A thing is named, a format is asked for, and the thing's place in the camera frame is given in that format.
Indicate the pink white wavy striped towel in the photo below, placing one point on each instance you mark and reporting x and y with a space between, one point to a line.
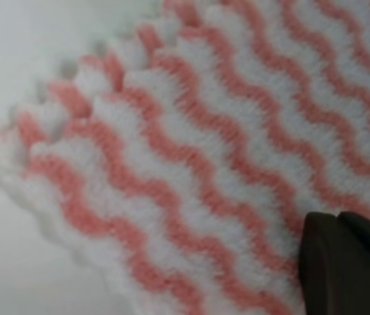
183 162

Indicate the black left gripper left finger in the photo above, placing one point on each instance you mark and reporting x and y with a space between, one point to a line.
317 271

